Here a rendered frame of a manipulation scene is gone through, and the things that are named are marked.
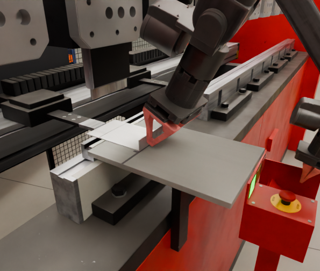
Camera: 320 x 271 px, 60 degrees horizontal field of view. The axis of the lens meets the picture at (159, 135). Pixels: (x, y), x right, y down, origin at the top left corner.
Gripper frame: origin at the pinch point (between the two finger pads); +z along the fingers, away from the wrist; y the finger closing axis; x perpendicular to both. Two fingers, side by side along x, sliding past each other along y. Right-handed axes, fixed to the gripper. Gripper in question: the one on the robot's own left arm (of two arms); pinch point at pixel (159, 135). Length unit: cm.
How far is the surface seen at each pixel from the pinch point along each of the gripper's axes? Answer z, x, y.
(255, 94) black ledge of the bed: 14, 4, -80
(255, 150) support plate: -6.1, 14.8, -6.5
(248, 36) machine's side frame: 27, -40, -214
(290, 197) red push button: 7.9, 29.3, -23.6
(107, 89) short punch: -1.9, -12.8, 1.9
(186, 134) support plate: -0.1, 3.1, -5.5
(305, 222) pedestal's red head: 8.4, 34.7, -20.0
